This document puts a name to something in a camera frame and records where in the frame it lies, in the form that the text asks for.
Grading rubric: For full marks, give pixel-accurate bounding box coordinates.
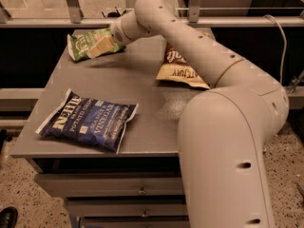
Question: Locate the brown sea salt chip bag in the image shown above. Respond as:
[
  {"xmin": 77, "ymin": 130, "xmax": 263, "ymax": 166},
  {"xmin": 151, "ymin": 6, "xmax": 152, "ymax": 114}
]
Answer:
[{"xmin": 156, "ymin": 43, "xmax": 210, "ymax": 89}]

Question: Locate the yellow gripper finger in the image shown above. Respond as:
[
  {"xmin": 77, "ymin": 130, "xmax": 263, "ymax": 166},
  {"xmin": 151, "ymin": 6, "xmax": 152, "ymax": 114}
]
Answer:
[{"xmin": 86, "ymin": 35, "xmax": 116, "ymax": 58}]

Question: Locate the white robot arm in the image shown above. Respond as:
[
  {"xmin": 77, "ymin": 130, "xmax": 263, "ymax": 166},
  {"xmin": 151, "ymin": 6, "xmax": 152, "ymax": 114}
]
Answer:
[{"xmin": 110, "ymin": 0, "xmax": 289, "ymax": 228}]

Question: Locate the bottom grey drawer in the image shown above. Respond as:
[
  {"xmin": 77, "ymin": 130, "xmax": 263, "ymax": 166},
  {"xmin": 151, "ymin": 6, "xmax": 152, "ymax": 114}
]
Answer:
[{"xmin": 82, "ymin": 217, "xmax": 190, "ymax": 228}]

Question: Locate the grey metal railing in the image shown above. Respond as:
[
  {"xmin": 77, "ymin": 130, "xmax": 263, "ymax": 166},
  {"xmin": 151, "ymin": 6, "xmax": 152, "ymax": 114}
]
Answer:
[{"xmin": 0, "ymin": 0, "xmax": 304, "ymax": 28}]

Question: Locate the grey drawer cabinet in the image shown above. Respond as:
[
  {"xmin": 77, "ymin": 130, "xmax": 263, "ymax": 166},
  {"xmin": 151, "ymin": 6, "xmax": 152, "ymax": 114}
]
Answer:
[{"xmin": 11, "ymin": 36, "xmax": 198, "ymax": 228}]

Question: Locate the top grey drawer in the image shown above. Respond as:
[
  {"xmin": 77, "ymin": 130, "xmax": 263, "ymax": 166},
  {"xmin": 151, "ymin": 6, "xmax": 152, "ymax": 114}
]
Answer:
[{"xmin": 35, "ymin": 173, "xmax": 183, "ymax": 198}]

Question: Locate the green jalapeno chip bag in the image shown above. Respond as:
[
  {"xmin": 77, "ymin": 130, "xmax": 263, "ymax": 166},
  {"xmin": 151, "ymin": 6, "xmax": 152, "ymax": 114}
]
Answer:
[{"xmin": 67, "ymin": 28, "xmax": 124, "ymax": 62}]

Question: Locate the grey drawer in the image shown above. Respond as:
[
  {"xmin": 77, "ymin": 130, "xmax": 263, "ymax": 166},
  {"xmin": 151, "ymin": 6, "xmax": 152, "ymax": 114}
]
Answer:
[
  {"xmin": 82, "ymin": 217, "xmax": 190, "ymax": 228},
  {"xmin": 64, "ymin": 196, "xmax": 187, "ymax": 218},
  {"xmin": 35, "ymin": 173, "xmax": 183, "ymax": 198}
]

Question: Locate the white cable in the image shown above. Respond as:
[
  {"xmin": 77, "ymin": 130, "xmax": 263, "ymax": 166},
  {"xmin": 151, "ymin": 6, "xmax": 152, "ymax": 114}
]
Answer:
[{"xmin": 263, "ymin": 14, "xmax": 288, "ymax": 86}]

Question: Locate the blue salt vinegar chip bag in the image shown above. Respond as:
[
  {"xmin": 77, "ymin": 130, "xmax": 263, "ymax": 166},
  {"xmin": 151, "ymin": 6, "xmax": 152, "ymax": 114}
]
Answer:
[{"xmin": 36, "ymin": 89, "xmax": 139, "ymax": 153}]

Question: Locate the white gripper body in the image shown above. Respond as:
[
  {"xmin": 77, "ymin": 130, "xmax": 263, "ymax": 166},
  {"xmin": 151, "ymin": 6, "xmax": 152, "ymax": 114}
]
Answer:
[{"xmin": 109, "ymin": 21, "xmax": 128, "ymax": 46}]

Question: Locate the middle grey drawer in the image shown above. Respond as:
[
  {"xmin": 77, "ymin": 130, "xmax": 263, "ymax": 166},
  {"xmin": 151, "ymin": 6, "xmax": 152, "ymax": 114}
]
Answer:
[{"xmin": 64, "ymin": 196, "xmax": 187, "ymax": 218}]

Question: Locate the black shoe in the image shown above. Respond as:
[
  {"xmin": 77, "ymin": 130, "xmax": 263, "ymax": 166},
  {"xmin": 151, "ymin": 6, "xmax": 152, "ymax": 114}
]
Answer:
[{"xmin": 0, "ymin": 206, "xmax": 18, "ymax": 228}]

